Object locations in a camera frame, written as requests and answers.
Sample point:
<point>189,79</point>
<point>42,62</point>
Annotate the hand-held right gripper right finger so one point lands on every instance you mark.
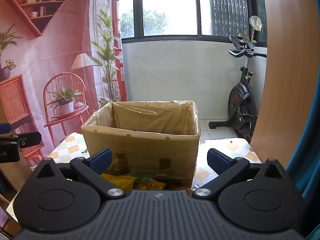
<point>217,160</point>

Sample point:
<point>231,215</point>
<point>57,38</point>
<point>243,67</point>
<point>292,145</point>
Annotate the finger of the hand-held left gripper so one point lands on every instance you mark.
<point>4,128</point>
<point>30,139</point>

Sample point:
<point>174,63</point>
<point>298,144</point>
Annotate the cardboard box with plastic liner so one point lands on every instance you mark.
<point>140,142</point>

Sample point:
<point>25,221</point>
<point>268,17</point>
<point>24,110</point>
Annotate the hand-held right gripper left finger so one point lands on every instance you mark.
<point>101,160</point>

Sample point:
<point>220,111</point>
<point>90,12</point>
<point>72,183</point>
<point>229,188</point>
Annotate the black exercise bike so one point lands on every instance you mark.
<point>241,100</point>

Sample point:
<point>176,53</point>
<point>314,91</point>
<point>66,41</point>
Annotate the black framed window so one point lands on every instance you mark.
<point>170,7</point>

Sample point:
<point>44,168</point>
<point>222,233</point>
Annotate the checked floral tablecloth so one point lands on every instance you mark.
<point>240,150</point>

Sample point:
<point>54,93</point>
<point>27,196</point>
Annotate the wooden panel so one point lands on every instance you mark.
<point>282,80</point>

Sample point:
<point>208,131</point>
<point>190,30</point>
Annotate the printed wall backdrop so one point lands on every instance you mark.
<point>60,45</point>

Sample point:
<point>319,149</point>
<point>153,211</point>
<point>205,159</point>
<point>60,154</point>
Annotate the pile of snack packets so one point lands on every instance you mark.
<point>120,181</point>

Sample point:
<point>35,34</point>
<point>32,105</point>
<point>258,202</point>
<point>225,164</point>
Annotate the white bag on stand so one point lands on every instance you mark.
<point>256,23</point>

